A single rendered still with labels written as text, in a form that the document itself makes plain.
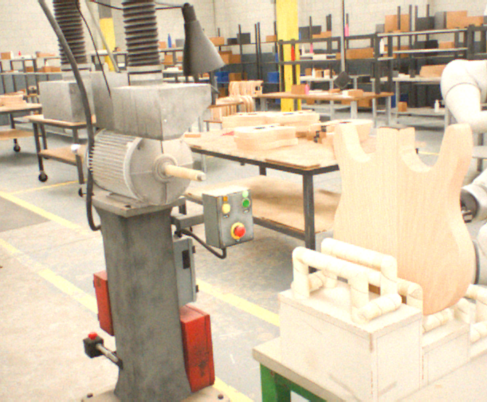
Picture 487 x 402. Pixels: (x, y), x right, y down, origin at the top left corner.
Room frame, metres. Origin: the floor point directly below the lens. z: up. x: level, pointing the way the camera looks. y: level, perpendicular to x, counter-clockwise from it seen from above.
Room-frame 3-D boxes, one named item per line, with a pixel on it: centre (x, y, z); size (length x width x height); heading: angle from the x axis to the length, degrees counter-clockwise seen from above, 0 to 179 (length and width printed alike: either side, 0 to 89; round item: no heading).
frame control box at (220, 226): (2.29, 0.12, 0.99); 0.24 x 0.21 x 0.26; 36
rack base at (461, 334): (1.30, -0.32, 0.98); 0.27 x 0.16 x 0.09; 36
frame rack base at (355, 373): (1.21, -0.20, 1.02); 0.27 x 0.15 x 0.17; 36
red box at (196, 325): (2.37, 0.28, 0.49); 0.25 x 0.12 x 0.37; 36
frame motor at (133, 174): (2.22, 0.36, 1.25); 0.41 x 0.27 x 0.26; 36
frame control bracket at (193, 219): (2.26, 0.17, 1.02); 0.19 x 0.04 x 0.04; 126
